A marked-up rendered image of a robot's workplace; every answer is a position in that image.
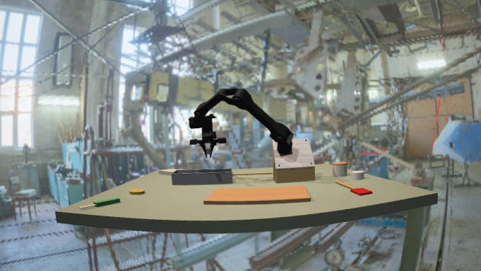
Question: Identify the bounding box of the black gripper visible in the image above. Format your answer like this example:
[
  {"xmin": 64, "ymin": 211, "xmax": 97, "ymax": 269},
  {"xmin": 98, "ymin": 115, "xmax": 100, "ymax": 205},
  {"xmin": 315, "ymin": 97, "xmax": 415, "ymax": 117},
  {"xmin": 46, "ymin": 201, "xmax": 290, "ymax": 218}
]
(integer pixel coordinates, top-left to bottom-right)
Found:
[{"xmin": 189, "ymin": 128, "xmax": 226, "ymax": 158}]

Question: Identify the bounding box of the grey cylindrical container with orange lid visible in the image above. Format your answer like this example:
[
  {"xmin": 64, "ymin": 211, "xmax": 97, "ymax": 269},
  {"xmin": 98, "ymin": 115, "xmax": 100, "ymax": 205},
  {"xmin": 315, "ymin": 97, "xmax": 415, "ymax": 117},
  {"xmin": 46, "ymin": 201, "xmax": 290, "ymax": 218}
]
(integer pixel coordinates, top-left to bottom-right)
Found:
[{"xmin": 333, "ymin": 162, "xmax": 347, "ymax": 177}]

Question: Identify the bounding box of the red spatula with wooden handle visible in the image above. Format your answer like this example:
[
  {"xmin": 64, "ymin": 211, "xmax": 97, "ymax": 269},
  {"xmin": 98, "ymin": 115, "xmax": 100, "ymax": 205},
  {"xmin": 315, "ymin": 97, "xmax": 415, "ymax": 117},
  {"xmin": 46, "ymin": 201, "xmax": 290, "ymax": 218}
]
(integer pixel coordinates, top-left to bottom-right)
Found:
[{"xmin": 335, "ymin": 180, "xmax": 372, "ymax": 196}]

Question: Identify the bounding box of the orange flat disc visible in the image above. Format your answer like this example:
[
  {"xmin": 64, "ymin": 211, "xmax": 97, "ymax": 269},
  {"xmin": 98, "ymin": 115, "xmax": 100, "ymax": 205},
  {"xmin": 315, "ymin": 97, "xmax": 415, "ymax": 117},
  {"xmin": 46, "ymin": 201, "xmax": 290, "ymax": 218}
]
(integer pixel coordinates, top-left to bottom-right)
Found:
[{"xmin": 129, "ymin": 190, "xmax": 145, "ymax": 195}]

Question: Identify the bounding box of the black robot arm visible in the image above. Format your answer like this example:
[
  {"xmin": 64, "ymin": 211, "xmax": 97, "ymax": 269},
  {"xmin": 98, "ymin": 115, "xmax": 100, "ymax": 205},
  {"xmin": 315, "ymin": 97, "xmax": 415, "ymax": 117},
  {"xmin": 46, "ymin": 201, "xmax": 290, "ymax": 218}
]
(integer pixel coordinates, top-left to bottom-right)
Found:
[{"xmin": 189, "ymin": 88, "xmax": 293, "ymax": 156}]

